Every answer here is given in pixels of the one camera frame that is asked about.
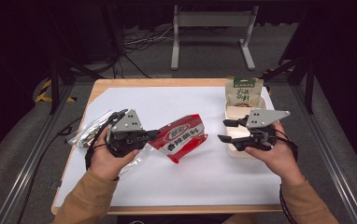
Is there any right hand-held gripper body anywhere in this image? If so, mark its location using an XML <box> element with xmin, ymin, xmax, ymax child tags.
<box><xmin>231</xmin><ymin>109</ymin><xmax>292</xmax><ymax>153</ymax></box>

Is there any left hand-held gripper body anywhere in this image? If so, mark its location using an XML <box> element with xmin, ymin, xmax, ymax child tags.
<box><xmin>106</xmin><ymin>108</ymin><xmax>151</xmax><ymax>159</ymax></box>

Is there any person's left hand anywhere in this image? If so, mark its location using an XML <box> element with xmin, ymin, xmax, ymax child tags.
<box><xmin>89</xmin><ymin>126</ymin><xmax>140</xmax><ymax>182</ymax></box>

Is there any person's right hand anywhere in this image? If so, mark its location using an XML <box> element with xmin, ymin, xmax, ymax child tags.
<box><xmin>244</xmin><ymin>121</ymin><xmax>306</xmax><ymax>189</ymax></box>

